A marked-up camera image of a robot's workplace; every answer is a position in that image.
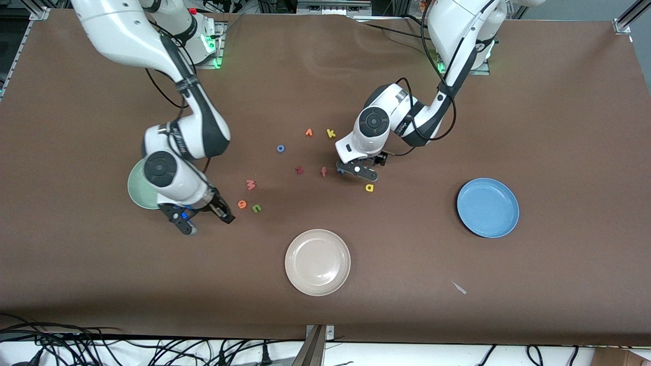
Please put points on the salmon letter w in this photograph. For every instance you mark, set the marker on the salmon letter w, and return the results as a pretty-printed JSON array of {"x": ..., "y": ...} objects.
[{"x": 250, "y": 184}]

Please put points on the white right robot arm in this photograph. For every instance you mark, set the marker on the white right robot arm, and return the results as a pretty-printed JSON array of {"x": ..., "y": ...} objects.
[{"x": 127, "y": 35}]

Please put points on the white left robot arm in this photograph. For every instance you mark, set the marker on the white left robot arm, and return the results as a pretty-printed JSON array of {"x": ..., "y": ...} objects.
[{"x": 457, "y": 25}]

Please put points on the green plate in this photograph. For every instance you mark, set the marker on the green plate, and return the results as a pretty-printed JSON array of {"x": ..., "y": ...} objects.
[{"x": 137, "y": 190}]

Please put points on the beige plate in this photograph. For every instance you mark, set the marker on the beige plate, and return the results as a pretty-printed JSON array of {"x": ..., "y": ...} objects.
[{"x": 318, "y": 262}]

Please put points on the blue plate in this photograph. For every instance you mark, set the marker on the blue plate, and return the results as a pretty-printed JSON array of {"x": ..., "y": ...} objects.
[{"x": 488, "y": 207}]

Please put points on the black power plug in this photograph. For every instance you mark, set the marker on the black power plug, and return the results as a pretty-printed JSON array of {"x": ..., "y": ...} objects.
[
  {"x": 222, "y": 358},
  {"x": 264, "y": 355}
]

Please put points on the white power strip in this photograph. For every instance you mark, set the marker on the white power strip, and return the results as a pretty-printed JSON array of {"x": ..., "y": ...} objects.
[{"x": 330, "y": 7}]

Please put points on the grey tape scrap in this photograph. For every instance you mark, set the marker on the grey tape scrap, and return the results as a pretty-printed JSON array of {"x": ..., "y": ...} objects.
[{"x": 459, "y": 288}]

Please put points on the cardboard box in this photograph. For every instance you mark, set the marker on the cardboard box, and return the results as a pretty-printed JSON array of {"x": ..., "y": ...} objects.
[{"x": 620, "y": 358}]

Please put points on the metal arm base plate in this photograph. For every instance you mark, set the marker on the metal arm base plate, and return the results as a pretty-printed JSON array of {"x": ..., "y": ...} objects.
[
  {"x": 483, "y": 71},
  {"x": 216, "y": 51}
]

